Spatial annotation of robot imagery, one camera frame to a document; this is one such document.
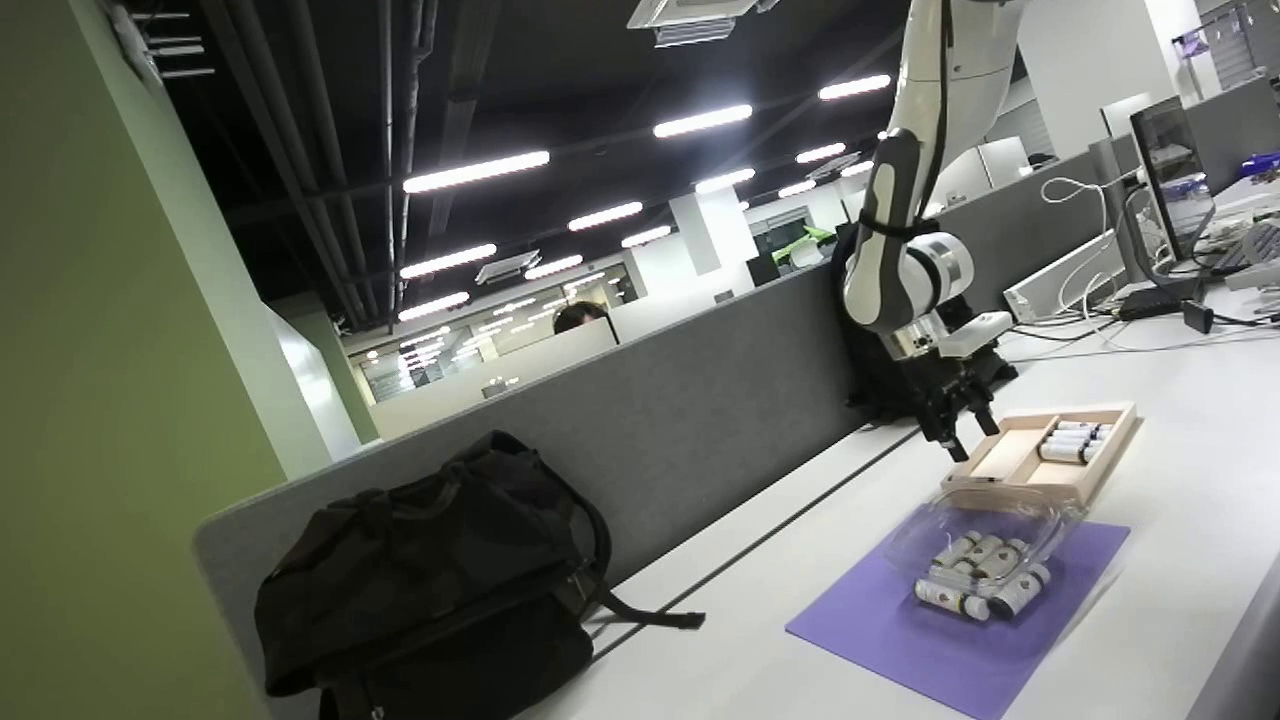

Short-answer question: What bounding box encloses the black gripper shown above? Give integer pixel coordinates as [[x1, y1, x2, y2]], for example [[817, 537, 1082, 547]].
[[902, 346, 1015, 464]]

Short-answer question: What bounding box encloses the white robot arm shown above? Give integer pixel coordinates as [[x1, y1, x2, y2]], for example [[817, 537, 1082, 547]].
[[841, 0, 1029, 464]]

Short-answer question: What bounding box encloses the wooden two-segment box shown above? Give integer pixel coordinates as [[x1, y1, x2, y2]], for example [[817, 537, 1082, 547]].
[[940, 405, 1140, 513]]

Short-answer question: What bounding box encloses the black backpack far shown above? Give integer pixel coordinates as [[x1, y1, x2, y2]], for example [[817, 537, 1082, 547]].
[[831, 225, 943, 426]]

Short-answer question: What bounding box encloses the black backpack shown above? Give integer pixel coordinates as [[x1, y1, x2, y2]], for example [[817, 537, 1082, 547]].
[[253, 434, 703, 720], [831, 225, 943, 426]]

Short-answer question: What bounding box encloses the small white bottle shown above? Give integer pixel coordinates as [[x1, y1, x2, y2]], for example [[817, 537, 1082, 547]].
[[1046, 426, 1089, 464], [1074, 426, 1102, 464], [1038, 429, 1074, 464]]

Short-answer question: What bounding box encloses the bagged bottle top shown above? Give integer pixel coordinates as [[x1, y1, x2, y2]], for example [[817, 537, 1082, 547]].
[[932, 534, 983, 568]]

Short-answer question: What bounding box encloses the clear plastic bag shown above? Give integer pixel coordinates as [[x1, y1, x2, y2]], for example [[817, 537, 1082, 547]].
[[902, 503, 1075, 626]]

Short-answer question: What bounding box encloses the white keyboard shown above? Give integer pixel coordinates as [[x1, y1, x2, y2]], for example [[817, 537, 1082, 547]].
[[1004, 234, 1123, 324]]

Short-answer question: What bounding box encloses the purple mat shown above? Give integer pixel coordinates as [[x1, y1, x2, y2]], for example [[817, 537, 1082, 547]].
[[790, 503, 1129, 720]]

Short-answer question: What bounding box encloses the grey desk divider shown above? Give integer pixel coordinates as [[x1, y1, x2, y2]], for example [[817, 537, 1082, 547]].
[[193, 144, 1153, 646]]

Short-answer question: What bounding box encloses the computer monitor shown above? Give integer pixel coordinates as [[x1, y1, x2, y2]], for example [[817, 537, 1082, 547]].
[[1131, 98, 1210, 257]]

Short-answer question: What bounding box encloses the black backpack near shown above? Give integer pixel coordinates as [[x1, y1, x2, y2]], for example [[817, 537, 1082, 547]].
[[253, 434, 703, 720]]

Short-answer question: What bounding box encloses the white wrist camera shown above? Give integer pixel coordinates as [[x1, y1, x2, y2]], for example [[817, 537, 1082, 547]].
[[937, 312, 1013, 359]]

